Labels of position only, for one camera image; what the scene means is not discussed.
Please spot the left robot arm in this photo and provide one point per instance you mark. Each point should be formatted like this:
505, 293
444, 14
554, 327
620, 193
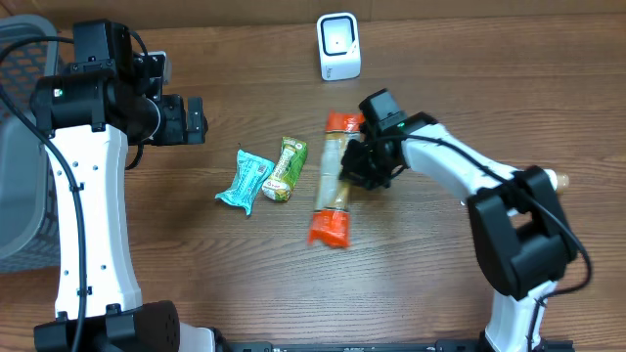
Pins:
108, 100

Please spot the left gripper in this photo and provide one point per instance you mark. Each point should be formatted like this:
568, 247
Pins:
172, 119

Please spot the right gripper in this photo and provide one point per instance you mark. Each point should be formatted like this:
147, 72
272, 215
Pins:
358, 174

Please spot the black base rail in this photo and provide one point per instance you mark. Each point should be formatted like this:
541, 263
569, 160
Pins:
443, 345

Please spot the mint green wipes packet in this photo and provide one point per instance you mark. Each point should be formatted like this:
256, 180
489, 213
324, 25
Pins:
252, 171

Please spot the grey plastic shopping basket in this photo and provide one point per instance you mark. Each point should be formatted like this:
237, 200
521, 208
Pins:
29, 219

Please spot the orange spaghetti packet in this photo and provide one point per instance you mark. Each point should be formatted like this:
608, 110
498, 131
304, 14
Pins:
330, 221

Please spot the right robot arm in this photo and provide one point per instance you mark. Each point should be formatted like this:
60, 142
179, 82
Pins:
521, 238

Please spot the green snack packet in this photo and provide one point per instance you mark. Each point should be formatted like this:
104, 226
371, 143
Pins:
280, 184

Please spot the white barcode scanner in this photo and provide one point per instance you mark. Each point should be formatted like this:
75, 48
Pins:
338, 46

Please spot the white tube gold cap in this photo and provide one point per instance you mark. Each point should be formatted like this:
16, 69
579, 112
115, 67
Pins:
560, 181

